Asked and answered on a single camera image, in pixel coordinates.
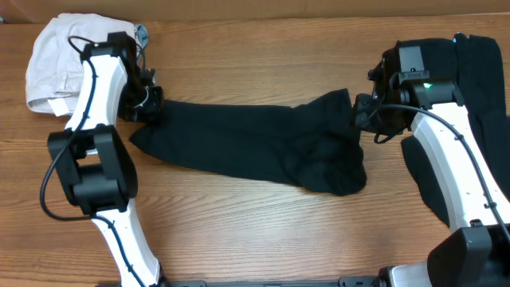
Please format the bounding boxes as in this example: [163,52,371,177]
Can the black t-shirt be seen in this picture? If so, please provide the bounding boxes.
[130,89,367,196]

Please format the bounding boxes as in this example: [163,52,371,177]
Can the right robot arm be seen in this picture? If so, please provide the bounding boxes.
[339,41,509,286]

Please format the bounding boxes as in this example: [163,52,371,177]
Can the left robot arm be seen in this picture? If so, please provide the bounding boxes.
[40,32,169,286]

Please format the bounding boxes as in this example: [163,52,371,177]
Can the black clothes pile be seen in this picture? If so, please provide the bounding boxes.
[400,33,509,225]

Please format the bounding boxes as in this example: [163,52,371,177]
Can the folded light blue garment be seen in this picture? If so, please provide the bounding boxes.
[135,24,150,69]

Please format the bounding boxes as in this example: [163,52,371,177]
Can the folded beige shorts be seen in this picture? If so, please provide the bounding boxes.
[25,13,136,116]

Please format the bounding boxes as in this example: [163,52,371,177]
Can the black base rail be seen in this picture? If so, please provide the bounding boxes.
[160,276,388,287]

